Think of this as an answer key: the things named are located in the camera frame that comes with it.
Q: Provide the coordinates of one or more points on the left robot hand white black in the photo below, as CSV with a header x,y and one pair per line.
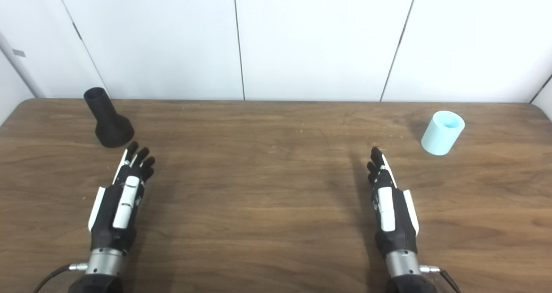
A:
x,y
111,206

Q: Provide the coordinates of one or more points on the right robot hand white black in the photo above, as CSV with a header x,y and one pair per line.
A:
x,y
399,217

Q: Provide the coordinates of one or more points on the black funnel-shaped nozzle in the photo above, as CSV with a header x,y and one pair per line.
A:
x,y
111,127

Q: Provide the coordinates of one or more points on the light blue cup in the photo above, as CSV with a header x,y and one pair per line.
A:
x,y
440,135

